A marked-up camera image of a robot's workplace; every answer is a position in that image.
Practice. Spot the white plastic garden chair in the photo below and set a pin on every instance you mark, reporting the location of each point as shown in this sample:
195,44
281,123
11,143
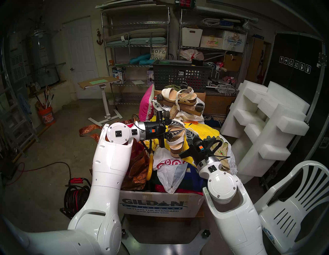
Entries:
282,223

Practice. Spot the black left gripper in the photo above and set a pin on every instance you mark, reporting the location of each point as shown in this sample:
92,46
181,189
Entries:
162,117

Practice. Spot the yellow terry towel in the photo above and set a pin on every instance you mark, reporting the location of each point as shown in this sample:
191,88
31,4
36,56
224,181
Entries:
208,131

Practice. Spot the brown cardboard box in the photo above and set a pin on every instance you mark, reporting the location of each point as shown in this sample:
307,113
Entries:
232,63

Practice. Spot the brown anchor wall ornament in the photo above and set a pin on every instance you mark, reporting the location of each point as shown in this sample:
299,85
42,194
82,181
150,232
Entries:
99,41

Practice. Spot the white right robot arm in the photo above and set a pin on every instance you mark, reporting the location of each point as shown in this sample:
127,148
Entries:
236,223

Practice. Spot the white red-logo plastic bag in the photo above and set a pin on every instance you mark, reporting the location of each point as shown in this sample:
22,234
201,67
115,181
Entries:
169,177

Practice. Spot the red orange patterned fabric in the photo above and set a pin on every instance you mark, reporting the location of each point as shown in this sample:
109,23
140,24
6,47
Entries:
137,172

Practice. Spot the blue white appliance box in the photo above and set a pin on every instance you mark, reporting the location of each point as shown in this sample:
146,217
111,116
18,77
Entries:
119,75

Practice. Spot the white labelled cardboard box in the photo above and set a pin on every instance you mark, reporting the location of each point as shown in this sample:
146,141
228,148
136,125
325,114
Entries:
210,42

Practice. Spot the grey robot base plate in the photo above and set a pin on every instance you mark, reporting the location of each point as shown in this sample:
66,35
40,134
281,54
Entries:
164,249

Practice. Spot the blue fabric bag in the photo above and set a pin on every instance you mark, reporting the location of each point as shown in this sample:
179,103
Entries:
192,180

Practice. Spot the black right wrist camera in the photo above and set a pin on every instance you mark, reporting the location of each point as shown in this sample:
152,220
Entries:
200,148

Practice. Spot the white panel door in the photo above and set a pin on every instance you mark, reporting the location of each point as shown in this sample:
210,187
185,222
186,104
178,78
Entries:
81,51

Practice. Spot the olive green cloth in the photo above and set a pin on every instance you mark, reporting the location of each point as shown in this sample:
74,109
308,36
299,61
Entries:
172,87

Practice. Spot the white red plastic bag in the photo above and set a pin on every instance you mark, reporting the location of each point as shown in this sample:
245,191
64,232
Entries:
191,54

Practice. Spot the orange plastic bucket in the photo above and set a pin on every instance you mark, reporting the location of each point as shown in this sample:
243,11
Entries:
47,118

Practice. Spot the long white tube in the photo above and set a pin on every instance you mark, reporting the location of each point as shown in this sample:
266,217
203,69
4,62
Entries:
226,14

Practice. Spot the wooden caster dolly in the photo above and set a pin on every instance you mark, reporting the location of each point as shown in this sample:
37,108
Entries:
189,108

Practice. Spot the beige green garden glove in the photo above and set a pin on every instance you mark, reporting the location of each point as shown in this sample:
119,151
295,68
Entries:
225,149
208,138

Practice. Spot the grey water heater tank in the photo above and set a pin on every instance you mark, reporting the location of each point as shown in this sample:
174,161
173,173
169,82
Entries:
43,56

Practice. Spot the pink artificial flowers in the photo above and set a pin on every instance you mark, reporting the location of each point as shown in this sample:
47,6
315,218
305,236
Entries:
228,80

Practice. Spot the red ice snowman box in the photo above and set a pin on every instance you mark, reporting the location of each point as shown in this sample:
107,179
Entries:
185,3

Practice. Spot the black plastic mesh basket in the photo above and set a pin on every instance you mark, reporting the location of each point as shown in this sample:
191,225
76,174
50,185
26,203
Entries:
167,74

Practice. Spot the white overbed rolling table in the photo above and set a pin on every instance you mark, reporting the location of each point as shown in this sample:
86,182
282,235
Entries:
105,102

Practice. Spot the teal seat cushion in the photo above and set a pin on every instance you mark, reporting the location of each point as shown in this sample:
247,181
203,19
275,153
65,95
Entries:
146,41

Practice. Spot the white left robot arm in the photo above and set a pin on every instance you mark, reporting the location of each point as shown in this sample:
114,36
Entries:
110,164

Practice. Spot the beige seat cushion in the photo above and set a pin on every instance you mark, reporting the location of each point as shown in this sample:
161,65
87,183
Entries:
146,33

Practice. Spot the white storage bin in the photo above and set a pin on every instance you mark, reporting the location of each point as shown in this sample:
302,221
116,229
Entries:
191,37

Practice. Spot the blue patterned rug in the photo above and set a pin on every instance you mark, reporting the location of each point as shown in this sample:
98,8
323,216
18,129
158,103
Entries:
213,120

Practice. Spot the grey louvred furnace unit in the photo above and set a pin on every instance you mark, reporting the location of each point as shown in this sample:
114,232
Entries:
18,66

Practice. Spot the white boards stack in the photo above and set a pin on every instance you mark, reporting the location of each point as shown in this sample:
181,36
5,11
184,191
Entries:
128,6

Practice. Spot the brown wooden chest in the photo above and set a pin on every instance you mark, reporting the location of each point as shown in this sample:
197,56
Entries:
218,104

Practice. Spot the pink pillow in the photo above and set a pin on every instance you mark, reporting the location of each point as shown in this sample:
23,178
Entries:
146,102

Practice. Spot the teal pillow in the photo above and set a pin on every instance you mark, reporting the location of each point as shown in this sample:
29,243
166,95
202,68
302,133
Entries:
140,59

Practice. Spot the white Gildan activewear carton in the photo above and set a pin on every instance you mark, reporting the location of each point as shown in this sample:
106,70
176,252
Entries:
234,41
154,204

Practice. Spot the white plastic sheet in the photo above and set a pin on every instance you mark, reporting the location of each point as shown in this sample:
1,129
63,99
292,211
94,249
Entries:
233,167

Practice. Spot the grey metal ladder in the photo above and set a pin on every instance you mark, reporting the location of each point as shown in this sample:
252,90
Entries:
32,128

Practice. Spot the black flight case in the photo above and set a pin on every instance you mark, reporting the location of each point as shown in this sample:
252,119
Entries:
295,46

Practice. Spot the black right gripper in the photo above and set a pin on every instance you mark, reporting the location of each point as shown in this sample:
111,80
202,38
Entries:
201,154

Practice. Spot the white foam packing block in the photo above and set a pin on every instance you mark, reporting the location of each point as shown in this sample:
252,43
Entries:
257,144
290,97

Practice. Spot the small orange plastic tool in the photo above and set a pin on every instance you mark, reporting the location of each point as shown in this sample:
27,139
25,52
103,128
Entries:
191,122

